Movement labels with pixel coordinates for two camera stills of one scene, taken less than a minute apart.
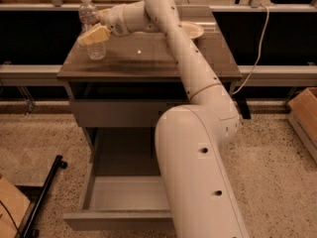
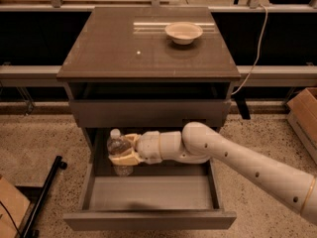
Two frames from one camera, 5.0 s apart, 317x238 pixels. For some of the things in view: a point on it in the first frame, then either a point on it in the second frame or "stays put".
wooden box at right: (302, 118) stays put
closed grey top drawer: (121, 113) stays put
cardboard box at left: (13, 209) stays put
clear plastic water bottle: (88, 17) → (117, 145)
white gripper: (114, 20) → (149, 147)
